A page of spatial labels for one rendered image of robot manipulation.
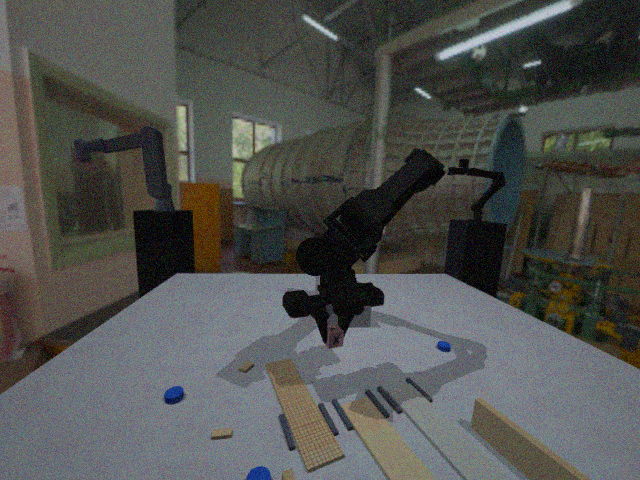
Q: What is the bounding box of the blue oval disc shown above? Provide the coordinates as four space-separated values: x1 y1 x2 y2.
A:
437 341 451 352
246 466 271 480
164 386 183 405

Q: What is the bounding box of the pink cube with black x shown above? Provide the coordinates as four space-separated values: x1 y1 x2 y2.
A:
323 325 344 348

